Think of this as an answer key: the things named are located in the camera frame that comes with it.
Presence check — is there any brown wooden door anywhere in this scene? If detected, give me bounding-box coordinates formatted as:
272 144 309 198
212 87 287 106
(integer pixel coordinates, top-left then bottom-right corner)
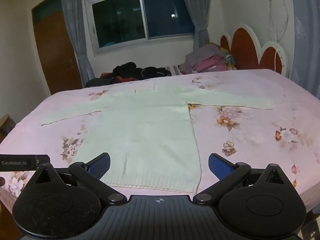
31 0 83 96

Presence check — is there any grey printed hanging cloth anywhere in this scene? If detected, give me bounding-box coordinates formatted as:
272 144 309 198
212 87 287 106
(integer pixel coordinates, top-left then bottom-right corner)
289 0 320 93

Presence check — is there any grey striped cloth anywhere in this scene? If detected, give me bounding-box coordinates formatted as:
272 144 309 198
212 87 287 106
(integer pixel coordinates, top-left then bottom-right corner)
163 65 185 76

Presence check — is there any wooden furniture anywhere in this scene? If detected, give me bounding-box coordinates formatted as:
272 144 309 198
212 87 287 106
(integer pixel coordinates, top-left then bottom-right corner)
0 114 17 143

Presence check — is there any red and white headboard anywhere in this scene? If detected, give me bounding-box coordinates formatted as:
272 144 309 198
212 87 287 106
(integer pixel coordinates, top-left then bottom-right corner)
220 24 291 77

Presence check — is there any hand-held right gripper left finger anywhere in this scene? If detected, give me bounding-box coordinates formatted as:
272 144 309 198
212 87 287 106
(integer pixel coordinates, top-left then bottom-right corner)
34 152 128 205

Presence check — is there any stack of folded clothes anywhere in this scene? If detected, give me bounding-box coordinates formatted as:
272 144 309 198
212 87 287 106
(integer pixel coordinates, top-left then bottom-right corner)
178 43 237 75

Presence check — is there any window with white frame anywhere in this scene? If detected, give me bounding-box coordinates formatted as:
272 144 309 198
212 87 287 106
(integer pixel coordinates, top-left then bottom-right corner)
84 0 198 56

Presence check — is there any bed with pink floral sheet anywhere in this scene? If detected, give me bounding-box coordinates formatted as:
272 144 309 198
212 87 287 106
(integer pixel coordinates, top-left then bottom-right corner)
0 69 320 230

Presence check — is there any grey-blue curtain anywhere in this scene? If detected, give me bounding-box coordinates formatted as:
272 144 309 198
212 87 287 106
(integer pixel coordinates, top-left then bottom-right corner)
178 0 213 53
59 0 96 81

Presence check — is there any white cable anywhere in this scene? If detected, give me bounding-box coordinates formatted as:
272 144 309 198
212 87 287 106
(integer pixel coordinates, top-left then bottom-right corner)
265 0 290 73

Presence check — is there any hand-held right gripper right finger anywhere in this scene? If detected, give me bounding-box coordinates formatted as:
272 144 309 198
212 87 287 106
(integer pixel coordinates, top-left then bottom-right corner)
192 152 294 205

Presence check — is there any white knit sweater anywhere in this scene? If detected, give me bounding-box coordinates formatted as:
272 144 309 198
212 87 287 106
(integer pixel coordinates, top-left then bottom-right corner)
41 83 273 195

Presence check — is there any pile of dark clothes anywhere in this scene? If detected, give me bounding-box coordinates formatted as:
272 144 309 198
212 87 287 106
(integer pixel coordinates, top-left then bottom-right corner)
85 62 173 89

